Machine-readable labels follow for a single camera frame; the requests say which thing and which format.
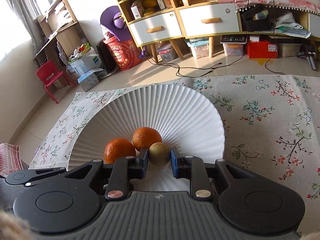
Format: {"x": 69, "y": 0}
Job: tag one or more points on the clear bin blue lid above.
{"x": 198, "y": 47}

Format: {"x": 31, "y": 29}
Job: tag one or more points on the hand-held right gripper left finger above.
{"x": 143, "y": 165}

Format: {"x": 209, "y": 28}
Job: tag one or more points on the red plastic chair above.
{"x": 48, "y": 73}

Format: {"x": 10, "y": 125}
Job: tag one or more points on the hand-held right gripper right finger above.
{"x": 175, "y": 166}

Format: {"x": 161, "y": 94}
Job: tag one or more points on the clear storage bin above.
{"x": 167, "y": 52}

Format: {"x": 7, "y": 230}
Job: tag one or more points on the pile of papers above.
{"x": 291, "y": 26}

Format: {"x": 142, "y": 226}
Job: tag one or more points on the white carton box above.
{"x": 136, "y": 10}

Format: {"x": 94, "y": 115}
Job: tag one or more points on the wooden desk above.
{"x": 67, "y": 36}

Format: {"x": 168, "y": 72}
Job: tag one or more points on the clear bin black lid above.
{"x": 233, "y": 47}

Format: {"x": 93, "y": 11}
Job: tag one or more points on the yellow packet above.
{"x": 150, "y": 5}

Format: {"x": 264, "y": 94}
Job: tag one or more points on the red printed bucket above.
{"x": 123, "y": 53}

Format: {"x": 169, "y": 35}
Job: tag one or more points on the cardboard box of toys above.
{"x": 85, "y": 62}

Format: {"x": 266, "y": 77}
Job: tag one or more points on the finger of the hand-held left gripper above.
{"x": 30, "y": 178}

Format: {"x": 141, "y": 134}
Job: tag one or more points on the brown longan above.
{"x": 159, "y": 153}

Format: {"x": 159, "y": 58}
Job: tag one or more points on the purple plush toy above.
{"x": 112, "y": 20}

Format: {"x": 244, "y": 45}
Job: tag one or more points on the small orange boxes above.
{"x": 164, "y": 2}

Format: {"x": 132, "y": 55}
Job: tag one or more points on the floral tablecloth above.
{"x": 265, "y": 120}

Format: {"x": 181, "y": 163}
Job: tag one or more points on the blue tissue box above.
{"x": 87, "y": 80}

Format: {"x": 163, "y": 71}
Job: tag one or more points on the white cabinet drawer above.
{"x": 210, "y": 20}
{"x": 155, "y": 28}

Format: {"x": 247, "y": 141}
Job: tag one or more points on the orange tangerine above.
{"x": 118, "y": 150}
{"x": 147, "y": 138}

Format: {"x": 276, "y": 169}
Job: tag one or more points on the black tripod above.
{"x": 310, "y": 53}

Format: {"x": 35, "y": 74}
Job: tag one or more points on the red box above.
{"x": 261, "y": 49}

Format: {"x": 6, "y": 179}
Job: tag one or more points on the wooden shelf cabinet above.
{"x": 172, "y": 17}

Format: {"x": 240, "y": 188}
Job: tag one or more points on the red patterned cloth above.
{"x": 11, "y": 156}

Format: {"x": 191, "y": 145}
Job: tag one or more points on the black storage box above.
{"x": 256, "y": 23}

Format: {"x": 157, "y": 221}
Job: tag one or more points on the white ribbed plate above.
{"x": 155, "y": 107}

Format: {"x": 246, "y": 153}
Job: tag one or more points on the person's right forearm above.
{"x": 10, "y": 226}

